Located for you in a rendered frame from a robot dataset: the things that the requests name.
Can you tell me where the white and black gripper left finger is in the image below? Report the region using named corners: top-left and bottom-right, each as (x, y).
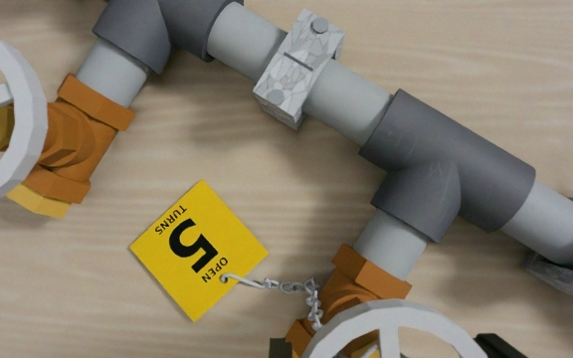
top-left (269, 337), bottom-right (292, 358)

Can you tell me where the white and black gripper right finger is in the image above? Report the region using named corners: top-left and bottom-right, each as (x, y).
top-left (473, 333), bottom-right (528, 358)

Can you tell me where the yellow square tag with silver chain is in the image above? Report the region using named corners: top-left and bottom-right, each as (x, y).
top-left (130, 179), bottom-right (324, 332)

